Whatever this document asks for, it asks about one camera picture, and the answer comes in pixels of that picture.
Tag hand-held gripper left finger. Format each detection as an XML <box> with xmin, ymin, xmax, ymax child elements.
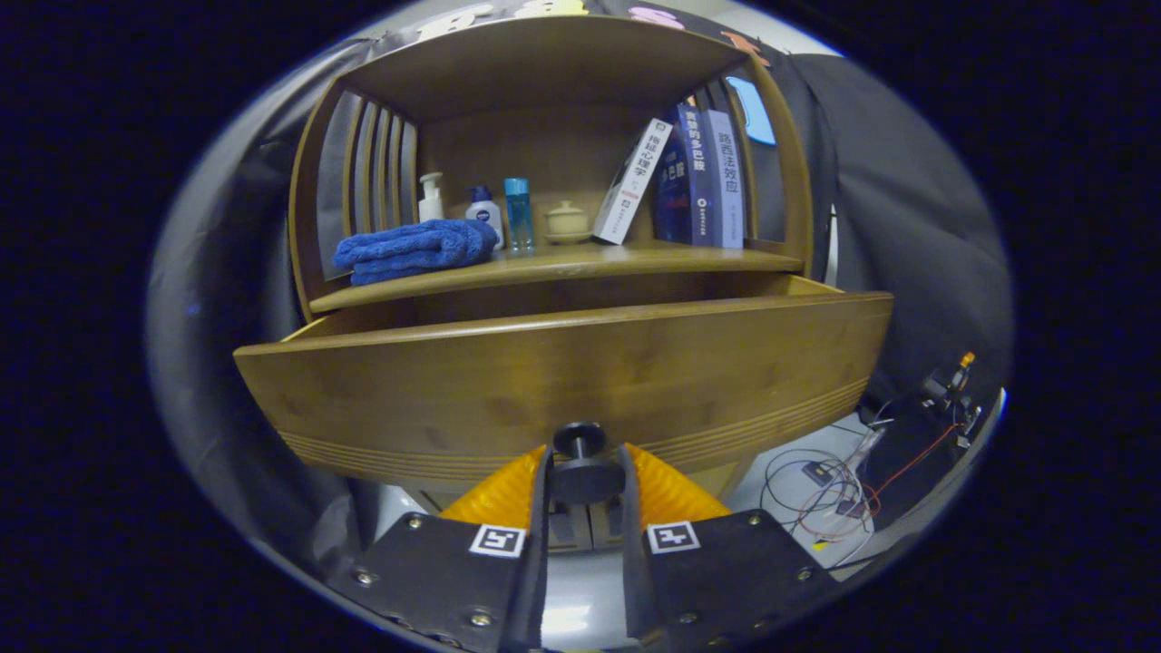
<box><xmin>328</xmin><ymin>444</ymin><xmax>554</xmax><ymax>653</ymax></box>

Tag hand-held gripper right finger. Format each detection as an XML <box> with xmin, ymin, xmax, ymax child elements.
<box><xmin>620</xmin><ymin>443</ymin><xmax>840</xmax><ymax>649</ymax></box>

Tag wooden drawer with black knob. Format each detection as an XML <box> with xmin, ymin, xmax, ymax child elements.
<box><xmin>233</xmin><ymin>272</ymin><xmax>894</xmax><ymax>506</ymax></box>

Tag wooden cabinet door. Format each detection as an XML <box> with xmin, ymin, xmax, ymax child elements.
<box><xmin>550</xmin><ymin>504</ymin><xmax>589</xmax><ymax>552</ymax></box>
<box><xmin>588</xmin><ymin>503</ymin><xmax>626</xmax><ymax>551</ymax></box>

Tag wooden countertop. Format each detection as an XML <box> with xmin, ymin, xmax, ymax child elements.
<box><xmin>308</xmin><ymin>238</ymin><xmax>805</xmax><ymax>315</ymax></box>

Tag wooden cabinet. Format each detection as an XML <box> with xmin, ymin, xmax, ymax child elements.
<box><xmin>288</xmin><ymin>14</ymin><xmax>815</xmax><ymax>554</ymax></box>

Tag folded blue towel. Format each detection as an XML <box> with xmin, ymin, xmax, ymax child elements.
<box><xmin>333</xmin><ymin>219</ymin><xmax>500</xmax><ymax>288</ymax></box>

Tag beige lidded teacup with saucer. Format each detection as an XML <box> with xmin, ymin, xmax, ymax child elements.
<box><xmin>544</xmin><ymin>200</ymin><xmax>593</xmax><ymax>246</ymax></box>

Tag clear blue glass bottle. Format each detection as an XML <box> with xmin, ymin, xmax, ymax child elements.
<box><xmin>504</xmin><ymin>178</ymin><xmax>534</xmax><ymax>252</ymax></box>

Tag white bottle with blue cap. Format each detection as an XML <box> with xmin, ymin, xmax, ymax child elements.
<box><xmin>465</xmin><ymin>185</ymin><xmax>505</xmax><ymax>250</ymax></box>

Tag white book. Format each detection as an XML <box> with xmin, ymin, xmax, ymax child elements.
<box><xmin>592</xmin><ymin>118</ymin><xmax>674</xmax><ymax>246</ymax></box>

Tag dark blue book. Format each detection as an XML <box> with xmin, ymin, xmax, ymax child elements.
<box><xmin>655</xmin><ymin>102</ymin><xmax>716</xmax><ymax>247</ymax></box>

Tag light grey-blue book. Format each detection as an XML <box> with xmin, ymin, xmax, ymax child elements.
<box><xmin>706</xmin><ymin>109</ymin><xmax>746</xmax><ymax>250</ymax></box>

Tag tangled thin cables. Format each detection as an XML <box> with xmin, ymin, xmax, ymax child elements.
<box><xmin>760</xmin><ymin>422</ymin><xmax>885</xmax><ymax>570</ymax></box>

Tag black electronic device with wires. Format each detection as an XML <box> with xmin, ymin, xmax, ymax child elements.
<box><xmin>857</xmin><ymin>352</ymin><xmax>985</xmax><ymax>531</ymax></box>

